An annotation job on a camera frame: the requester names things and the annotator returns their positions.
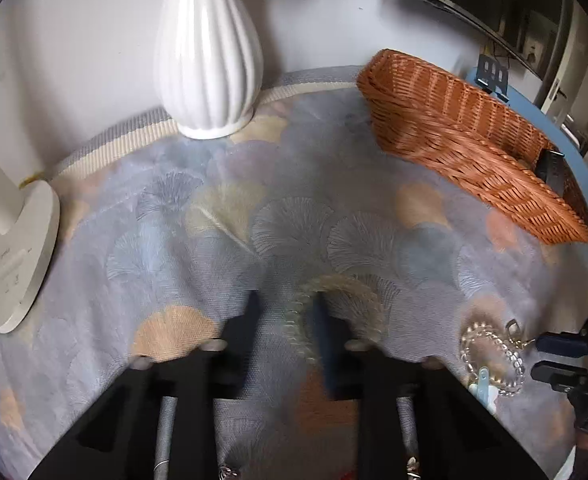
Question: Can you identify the white door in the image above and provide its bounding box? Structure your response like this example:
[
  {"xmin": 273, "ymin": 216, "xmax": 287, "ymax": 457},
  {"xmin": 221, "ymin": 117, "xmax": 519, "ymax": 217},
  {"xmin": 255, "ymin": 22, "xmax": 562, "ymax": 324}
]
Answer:
[{"xmin": 539, "ymin": 5, "xmax": 588, "ymax": 183}]

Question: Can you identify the light blue hair clip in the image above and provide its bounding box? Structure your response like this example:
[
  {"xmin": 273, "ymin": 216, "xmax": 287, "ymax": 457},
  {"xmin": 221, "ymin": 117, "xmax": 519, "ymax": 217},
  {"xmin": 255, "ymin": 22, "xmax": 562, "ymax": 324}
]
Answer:
[{"xmin": 469, "ymin": 367, "xmax": 498, "ymax": 414}]

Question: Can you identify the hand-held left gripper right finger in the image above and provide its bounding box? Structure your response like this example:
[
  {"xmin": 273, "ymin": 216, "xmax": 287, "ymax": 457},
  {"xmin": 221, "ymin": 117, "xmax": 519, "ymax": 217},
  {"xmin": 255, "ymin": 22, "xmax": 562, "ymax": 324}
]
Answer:
[{"xmin": 310, "ymin": 290, "xmax": 550, "ymax": 480}]

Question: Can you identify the translucent spiral coil bracelet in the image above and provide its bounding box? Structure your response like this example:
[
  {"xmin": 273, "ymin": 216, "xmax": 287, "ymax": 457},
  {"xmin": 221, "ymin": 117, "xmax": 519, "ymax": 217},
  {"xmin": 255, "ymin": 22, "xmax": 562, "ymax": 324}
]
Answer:
[{"xmin": 283, "ymin": 275, "xmax": 387, "ymax": 362}]

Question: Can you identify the white desk lamp base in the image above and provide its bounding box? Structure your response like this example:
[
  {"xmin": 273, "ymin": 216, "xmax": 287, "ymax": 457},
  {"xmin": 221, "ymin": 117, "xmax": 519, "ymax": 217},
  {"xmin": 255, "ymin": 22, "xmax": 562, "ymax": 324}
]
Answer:
[{"xmin": 0, "ymin": 132, "xmax": 62, "ymax": 334}]

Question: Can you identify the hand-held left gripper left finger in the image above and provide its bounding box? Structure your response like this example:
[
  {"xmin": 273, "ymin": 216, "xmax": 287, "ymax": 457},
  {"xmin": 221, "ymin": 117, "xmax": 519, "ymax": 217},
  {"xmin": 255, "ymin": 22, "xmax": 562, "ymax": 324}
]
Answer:
[{"xmin": 28, "ymin": 290, "xmax": 263, "ymax": 480}]

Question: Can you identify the black metal bracket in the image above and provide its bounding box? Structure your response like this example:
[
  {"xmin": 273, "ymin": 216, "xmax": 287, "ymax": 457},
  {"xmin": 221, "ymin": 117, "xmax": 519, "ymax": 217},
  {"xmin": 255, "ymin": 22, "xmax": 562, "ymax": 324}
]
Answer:
[{"xmin": 476, "ymin": 53, "xmax": 510, "ymax": 102}]

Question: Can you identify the gold clasp keychain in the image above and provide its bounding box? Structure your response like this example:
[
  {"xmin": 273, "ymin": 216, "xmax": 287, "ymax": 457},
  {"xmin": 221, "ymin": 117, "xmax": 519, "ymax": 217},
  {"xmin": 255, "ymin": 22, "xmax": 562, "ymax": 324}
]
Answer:
[{"xmin": 505, "ymin": 319, "xmax": 538, "ymax": 352}]

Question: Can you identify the white ribbed vase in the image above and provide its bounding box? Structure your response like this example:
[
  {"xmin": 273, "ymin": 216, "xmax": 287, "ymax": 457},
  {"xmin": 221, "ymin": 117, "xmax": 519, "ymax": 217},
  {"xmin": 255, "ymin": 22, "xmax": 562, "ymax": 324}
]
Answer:
[{"xmin": 152, "ymin": 0, "xmax": 265, "ymax": 140}]

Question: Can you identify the brown wicker basket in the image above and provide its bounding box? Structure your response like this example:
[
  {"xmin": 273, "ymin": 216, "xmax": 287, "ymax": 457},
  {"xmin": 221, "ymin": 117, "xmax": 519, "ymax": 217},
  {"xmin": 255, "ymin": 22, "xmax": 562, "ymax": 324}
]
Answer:
[{"xmin": 356, "ymin": 49, "xmax": 588, "ymax": 245}]

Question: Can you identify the clear beaded bracelet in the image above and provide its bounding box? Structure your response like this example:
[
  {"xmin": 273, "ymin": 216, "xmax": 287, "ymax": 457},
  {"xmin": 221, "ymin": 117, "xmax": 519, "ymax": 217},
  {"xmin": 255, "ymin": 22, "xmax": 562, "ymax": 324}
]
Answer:
[{"xmin": 460, "ymin": 322, "xmax": 526, "ymax": 399}]

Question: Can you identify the leaf patterned tablecloth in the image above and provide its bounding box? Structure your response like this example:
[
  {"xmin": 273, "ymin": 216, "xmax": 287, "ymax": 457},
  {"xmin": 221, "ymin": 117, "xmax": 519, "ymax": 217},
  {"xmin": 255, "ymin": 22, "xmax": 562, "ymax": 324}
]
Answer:
[{"xmin": 0, "ymin": 64, "xmax": 588, "ymax": 480}]

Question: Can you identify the black box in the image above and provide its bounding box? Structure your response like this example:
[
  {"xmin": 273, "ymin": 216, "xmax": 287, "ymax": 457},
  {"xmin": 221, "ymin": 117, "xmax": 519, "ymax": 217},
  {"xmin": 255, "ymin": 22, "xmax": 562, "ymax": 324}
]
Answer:
[{"xmin": 534, "ymin": 148, "xmax": 566, "ymax": 187}]

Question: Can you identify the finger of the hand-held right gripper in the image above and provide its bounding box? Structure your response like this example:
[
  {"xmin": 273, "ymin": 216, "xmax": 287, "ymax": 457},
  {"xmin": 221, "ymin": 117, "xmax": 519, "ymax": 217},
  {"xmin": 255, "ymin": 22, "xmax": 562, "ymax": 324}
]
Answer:
[
  {"xmin": 530, "ymin": 361, "xmax": 588, "ymax": 393},
  {"xmin": 536, "ymin": 331, "xmax": 588, "ymax": 357}
]

